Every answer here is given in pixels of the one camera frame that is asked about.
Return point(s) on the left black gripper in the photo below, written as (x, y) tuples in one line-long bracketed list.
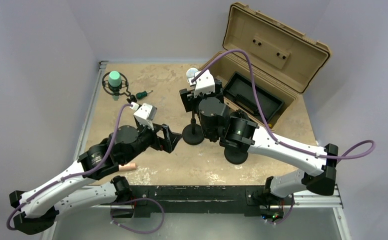
[(166, 145)]

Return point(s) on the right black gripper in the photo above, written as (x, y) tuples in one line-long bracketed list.
[(190, 101)]

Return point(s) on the round base clip stand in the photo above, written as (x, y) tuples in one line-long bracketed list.
[(192, 134)]

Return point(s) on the white microphone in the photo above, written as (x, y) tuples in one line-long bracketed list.
[(191, 76)]

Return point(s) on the pink microphone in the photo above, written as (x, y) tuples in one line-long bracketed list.
[(128, 167)]

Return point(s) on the round base shock mount stand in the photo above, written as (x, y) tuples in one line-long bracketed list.
[(234, 156)]

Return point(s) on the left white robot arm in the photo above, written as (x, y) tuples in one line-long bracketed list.
[(37, 210)]

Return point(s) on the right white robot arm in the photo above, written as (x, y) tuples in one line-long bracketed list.
[(213, 120)]

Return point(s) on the black tripod mic stand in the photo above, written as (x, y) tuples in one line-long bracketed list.
[(124, 89)]

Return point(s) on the green microphone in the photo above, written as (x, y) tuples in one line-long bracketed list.
[(115, 84)]

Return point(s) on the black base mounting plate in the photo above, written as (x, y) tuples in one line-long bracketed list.
[(248, 200)]

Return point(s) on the tan plastic tool case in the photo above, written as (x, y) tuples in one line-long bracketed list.
[(283, 60)]

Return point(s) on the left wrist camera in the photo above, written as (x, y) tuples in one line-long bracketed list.
[(144, 114)]

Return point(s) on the green handle screwdriver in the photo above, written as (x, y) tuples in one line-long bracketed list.
[(143, 94)]

